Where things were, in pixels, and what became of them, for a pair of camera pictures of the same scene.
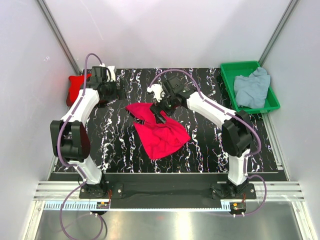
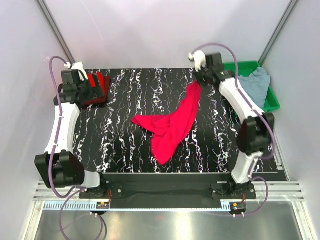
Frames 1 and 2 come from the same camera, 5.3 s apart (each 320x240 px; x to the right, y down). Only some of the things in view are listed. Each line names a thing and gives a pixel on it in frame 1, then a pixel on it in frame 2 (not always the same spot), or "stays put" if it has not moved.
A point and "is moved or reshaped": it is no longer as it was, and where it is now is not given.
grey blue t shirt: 251,91 stays put
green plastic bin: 230,70 stays put
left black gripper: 120,93 -> 93,91
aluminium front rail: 65,190 stays put
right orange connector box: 238,207 stays put
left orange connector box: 101,205 stays put
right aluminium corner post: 282,24 stays put
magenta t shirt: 159,138 is moved or reshaped
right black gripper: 155,109 -> 202,84
